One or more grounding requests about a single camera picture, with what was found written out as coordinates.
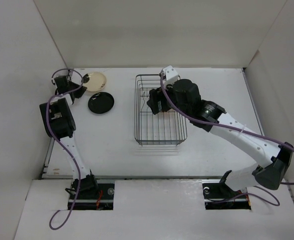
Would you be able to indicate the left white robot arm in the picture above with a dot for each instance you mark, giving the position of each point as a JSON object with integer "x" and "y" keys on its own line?
{"x": 59, "y": 124}

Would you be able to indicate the grey wire dish rack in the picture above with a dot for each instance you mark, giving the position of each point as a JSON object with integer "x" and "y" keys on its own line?
{"x": 165, "y": 128}

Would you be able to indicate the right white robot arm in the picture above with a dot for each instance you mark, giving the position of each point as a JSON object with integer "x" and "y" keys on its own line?
{"x": 271, "y": 160}

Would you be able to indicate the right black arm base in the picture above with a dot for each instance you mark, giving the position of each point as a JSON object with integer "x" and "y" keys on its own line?
{"x": 218, "y": 196}

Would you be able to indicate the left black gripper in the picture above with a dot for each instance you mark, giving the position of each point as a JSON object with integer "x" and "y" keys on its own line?
{"x": 80, "y": 91}

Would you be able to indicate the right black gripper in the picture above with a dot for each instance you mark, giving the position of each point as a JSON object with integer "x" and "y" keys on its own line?
{"x": 155, "y": 95}

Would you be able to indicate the cream plate with flowers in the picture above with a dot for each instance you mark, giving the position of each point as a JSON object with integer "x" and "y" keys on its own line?
{"x": 97, "y": 82}

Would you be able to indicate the black plate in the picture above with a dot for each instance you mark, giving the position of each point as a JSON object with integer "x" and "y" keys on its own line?
{"x": 101, "y": 103}

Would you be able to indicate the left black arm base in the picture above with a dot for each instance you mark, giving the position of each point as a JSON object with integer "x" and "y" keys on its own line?
{"x": 96, "y": 200}

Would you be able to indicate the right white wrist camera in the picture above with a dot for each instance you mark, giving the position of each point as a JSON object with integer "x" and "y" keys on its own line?
{"x": 169, "y": 74}

